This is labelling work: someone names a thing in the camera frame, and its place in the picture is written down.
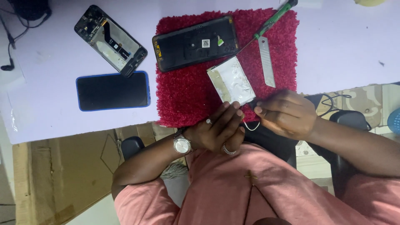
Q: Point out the blue plastic basket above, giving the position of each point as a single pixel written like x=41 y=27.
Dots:
x=394 y=121

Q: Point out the silver cutter blade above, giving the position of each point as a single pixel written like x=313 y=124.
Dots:
x=267 y=62

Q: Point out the brown cardboard sheet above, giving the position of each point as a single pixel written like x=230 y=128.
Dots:
x=72 y=175

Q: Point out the grey fringed cloth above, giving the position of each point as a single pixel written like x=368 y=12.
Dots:
x=175 y=170

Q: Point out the pink shirt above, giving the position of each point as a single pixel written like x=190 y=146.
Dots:
x=225 y=193

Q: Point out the disassembled phone frame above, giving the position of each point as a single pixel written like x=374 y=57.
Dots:
x=111 y=40

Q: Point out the silver wristwatch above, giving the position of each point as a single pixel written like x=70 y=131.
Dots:
x=182 y=144

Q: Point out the phone with blue case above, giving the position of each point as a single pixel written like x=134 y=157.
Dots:
x=112 y=91

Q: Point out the person's right hand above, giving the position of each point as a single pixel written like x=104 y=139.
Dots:
x=290 y=115

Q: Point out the pale yellow object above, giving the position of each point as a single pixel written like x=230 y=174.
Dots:
x=370 y=2

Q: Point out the black phone back cover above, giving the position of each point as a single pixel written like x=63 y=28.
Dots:
x=193 y=43

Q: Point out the person's left hand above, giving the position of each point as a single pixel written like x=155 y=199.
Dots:
x=207 y=136

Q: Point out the silver phone battery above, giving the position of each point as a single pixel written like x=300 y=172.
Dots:
x=232 y=79

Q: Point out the black chair seat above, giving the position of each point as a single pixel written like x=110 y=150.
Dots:
x=268 y=140

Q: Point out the red fluffy mat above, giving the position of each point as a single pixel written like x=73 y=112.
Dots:
x=187 y=97

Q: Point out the gold cross pendant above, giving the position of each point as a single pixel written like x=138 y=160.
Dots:
x=251 y=176

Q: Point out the black round object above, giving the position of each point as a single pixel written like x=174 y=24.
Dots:
x=29 y=7

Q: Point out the black chair armrest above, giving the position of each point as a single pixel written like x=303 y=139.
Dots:
x=132 y=147
x=347 y=122

